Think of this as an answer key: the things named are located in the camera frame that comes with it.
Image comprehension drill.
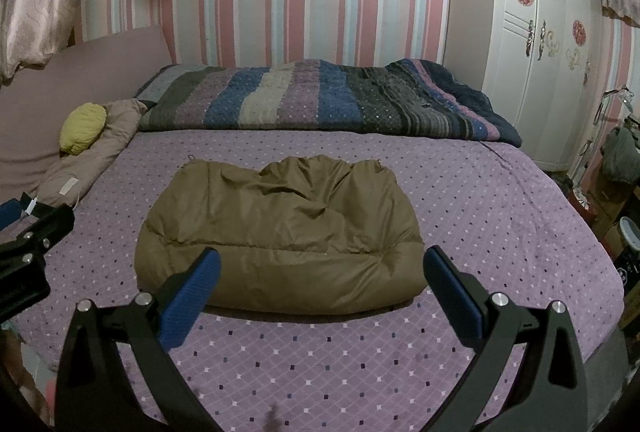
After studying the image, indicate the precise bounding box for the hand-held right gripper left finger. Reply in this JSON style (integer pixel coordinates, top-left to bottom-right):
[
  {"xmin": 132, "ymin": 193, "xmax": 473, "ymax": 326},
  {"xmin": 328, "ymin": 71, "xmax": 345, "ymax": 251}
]
[{"xmin": 54, "ymin": 247, "xmax": 223, "ymax": 432}]

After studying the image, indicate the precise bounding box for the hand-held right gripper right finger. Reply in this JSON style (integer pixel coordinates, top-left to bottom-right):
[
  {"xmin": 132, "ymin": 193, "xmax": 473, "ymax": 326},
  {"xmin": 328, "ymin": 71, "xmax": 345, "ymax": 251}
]
[{"xmin": 422, "ymin": 245, "xmax": 588, "ymax": 432}]

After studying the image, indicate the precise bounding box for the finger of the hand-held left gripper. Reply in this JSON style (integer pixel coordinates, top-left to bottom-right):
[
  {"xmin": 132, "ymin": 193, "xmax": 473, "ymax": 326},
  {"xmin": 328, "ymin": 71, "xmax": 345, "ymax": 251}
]
[
  {"xmin": 0, "ymin": 204, "xmax": 76, "ymax": 266},
  {"xmin": 0, "ymin": 193, "xmax": 26, "ymax": 231}
]

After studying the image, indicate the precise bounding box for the olive brown puffer jacket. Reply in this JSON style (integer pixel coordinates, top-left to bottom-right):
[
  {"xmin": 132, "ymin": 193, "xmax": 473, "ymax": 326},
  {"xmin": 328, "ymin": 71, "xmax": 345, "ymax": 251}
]
[{"xmin": 134, "ymin": 155, "xmax": 428, "ymax": 315}]

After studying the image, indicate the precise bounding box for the purple dotted bed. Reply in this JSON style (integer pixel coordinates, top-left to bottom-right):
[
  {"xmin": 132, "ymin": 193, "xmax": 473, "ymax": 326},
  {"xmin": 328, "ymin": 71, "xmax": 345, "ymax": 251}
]
[{"xmin": 10, "ymin": 127, "xmax": 626, "ymax": 432}]

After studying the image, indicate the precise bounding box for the yellow round cushion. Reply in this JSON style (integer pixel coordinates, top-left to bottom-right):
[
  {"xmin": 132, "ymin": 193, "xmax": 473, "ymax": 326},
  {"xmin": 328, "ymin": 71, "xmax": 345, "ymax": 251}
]
[{"xmin": 59, "ymin": 102, "xmax": 107, "ymax": 155}]

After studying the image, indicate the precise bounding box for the beige pillow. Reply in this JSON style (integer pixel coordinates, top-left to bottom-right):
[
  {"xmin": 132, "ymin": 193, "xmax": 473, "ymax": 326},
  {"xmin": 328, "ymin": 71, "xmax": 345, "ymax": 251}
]
[{"xmin": 30, "ymin": 98, "xmax": 148, "ymax": 213}]

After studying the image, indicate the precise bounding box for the mauve padded headboard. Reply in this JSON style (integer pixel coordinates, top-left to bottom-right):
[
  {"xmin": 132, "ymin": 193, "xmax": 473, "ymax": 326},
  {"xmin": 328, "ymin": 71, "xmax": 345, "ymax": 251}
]
[{"xmin": 0, "ymin": 25, "xmax": 176, "ymax": 208}]

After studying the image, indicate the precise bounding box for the white bucket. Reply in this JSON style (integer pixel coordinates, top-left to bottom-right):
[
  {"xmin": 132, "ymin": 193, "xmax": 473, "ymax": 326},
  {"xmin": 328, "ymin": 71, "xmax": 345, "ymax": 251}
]
[{"xmin": 619, "ymin": 217, "xmax": 640, "ymax": 254}]

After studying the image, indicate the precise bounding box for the white metal rack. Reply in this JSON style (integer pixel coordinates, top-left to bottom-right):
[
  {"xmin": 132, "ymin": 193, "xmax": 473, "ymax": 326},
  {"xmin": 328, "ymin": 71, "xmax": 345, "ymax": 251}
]
[{"xmin": 570, "ymin": 85, "xmax": 633, "ymax": 193}]

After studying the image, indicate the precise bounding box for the grey green cloth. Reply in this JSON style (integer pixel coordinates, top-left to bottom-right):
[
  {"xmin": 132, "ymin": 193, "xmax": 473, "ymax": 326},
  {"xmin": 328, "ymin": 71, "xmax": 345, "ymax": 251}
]
[{"xmin": 600, "ymin": 126, "xmax": 640, "ymax": 186}]

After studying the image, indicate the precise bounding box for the striped dotted quilt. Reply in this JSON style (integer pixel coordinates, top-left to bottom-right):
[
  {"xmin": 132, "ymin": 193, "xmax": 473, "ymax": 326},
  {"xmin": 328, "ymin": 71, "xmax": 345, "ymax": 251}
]
[{"xmin": 135, "ymin": 58, "xmax": 522, "ymax": 148}]

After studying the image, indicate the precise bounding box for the white wardrobe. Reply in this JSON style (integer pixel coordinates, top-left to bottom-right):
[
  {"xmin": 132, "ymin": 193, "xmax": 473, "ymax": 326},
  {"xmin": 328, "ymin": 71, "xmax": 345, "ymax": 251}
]
[{"xmin": 482, "ymin": 0, "xmax": 608, "ymax": 165}]

